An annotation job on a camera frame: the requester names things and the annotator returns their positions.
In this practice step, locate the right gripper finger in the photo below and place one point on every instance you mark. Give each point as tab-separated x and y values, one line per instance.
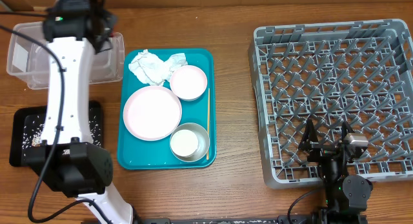
346	132
309	141

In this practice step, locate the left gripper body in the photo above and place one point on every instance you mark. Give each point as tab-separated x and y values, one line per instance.
109	21

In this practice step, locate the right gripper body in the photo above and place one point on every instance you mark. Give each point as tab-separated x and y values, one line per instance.
324	146

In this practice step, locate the white napkin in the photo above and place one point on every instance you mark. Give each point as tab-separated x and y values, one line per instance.
174	62
149	69

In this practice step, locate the large white plate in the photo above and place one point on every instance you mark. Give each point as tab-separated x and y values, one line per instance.
152	113

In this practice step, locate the brown food scrap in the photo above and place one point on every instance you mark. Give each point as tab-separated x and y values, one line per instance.
36	141

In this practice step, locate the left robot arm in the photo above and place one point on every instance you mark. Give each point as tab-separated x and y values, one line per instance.
67	160

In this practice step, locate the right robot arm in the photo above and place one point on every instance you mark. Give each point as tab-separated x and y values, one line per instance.
346	194

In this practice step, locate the grey dishwasher rack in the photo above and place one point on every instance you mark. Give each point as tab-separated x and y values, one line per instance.
359	72

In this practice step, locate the clear plastic bin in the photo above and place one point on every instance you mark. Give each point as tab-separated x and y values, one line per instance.
30	63

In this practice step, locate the small white bowl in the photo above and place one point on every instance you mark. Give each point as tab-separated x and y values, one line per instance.
188	82

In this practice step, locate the metal bowl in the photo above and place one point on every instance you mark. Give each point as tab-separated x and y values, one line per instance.
201	134

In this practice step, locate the wooden chopstick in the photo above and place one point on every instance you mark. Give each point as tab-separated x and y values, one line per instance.
208	125

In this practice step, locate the white cup in bowl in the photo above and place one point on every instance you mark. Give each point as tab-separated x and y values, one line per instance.
184	143

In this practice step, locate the black plastic tray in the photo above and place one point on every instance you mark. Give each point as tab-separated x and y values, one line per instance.
17	159

